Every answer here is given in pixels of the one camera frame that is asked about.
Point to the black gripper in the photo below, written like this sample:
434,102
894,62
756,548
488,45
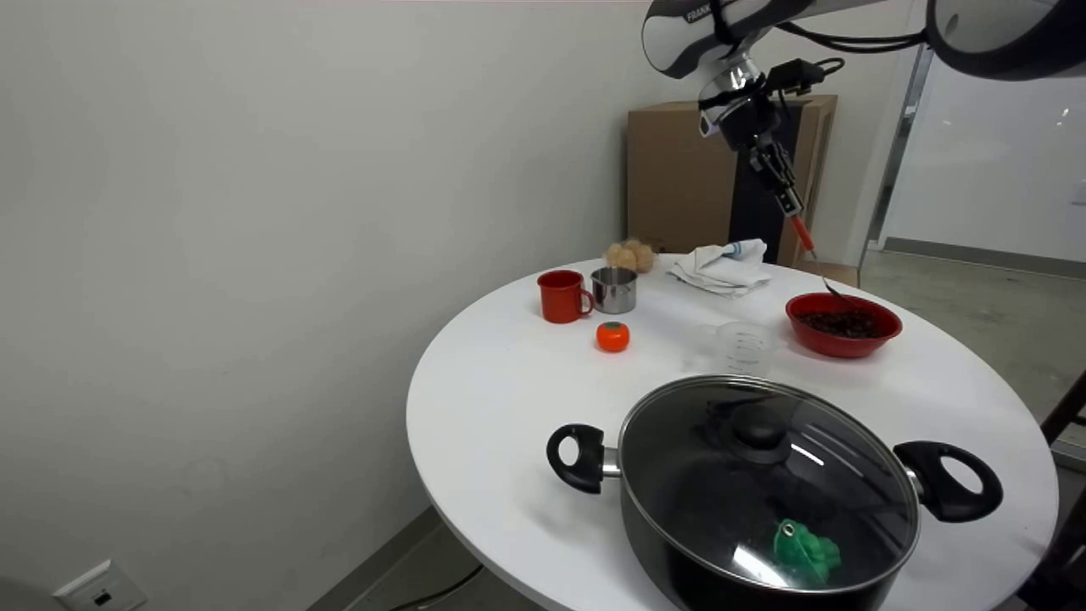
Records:
749,113

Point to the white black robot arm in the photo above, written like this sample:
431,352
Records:
996,34

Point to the colourless plastic measuring cup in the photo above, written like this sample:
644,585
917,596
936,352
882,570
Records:
745,352

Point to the red bowl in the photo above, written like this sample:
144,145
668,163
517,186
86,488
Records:
842,344

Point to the stainless steel cup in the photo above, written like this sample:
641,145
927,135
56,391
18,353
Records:
615,292

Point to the brown cardboard box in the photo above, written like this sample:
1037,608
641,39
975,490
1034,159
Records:
677,173

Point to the white cloth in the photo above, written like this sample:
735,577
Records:
724,272

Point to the metal pole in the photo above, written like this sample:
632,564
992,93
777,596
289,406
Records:
899,140

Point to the dark beans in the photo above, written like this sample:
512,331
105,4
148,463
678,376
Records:
849,325

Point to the beige plush object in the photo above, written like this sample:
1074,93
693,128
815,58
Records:
629,255

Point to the small orange cap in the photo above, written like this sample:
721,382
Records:
613,339

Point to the red mug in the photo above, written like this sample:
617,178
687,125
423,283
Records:
557,296

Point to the glass pot lid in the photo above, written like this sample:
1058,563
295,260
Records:
699,463

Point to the black cooking pot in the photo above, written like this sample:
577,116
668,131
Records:
577,480

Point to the green toy object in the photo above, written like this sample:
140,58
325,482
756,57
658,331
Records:
804,550

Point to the dark chair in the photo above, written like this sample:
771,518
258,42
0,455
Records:
1057,564

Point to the white wall outlet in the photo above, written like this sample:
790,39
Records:
98,587

